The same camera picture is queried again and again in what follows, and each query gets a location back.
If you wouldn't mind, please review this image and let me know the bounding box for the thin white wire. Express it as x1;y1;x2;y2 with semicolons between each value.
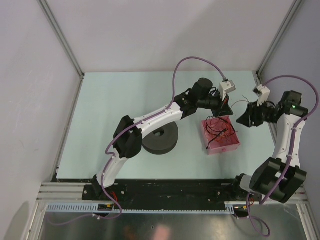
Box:
229;94;252;113

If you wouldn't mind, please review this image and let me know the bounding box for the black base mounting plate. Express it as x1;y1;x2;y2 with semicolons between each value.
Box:
82;179;247;213

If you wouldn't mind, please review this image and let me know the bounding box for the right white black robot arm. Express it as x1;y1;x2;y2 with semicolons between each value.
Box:
230;90;308;204

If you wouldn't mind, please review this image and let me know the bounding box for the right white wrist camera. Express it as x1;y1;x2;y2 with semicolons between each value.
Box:
253;84;271;107

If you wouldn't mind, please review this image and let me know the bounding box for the black cable spool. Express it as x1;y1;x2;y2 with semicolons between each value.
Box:
142;122;179;155

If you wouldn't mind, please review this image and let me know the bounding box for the black wire in box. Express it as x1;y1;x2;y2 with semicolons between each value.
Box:
204;115;237;151

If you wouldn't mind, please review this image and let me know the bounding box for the right aluminium frame post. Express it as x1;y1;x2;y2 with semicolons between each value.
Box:
256;0;305;76

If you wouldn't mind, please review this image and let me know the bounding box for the aluminium frame post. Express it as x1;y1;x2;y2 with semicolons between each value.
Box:
256;0;305;76
37;0;84;78

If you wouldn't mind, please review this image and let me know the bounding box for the pink plastic box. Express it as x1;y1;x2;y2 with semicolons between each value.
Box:
200;116;241;156

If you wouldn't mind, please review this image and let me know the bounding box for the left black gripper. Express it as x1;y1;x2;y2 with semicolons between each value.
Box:
196;90;234;119

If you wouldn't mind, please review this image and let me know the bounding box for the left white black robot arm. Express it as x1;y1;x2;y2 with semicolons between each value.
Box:
91;78;236;200

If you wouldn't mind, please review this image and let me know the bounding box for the grey slotted cable duct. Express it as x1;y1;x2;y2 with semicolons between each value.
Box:
46;201;237;214

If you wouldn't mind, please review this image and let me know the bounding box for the left aluminium frame post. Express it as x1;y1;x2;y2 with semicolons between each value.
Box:
37;0;84;78

